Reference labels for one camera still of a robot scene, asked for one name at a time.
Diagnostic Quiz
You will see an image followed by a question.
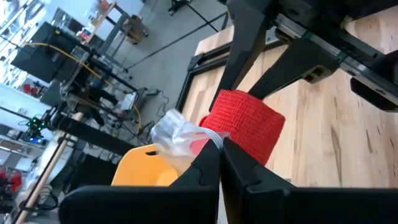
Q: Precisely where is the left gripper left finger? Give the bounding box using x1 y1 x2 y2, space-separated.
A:
58 139 222 224

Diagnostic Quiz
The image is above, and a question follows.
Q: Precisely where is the yellow plastic bin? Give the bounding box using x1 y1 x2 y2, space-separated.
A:
111 143 187 187

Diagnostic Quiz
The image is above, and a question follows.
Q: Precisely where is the thick black bar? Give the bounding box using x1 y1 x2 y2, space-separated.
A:
51 112 137 156

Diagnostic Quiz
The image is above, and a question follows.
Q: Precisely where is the wooden pole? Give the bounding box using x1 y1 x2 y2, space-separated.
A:
14 111 85 224

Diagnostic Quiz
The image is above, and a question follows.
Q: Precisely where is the wooden table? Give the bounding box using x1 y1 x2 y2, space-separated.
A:
90 1 150 44

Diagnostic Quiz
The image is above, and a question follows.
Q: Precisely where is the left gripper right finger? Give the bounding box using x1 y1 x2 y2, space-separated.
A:
222 138 398 224

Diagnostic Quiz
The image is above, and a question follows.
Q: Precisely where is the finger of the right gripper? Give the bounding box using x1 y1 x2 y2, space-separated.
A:
208 0 275 112
248 37 341 101

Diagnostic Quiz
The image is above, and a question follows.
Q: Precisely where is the red elastic bandage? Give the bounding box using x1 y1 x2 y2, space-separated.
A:
198 89 286 166

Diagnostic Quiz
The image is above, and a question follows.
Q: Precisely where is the clear plastic zip bag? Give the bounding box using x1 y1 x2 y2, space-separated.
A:
149 108 231 170

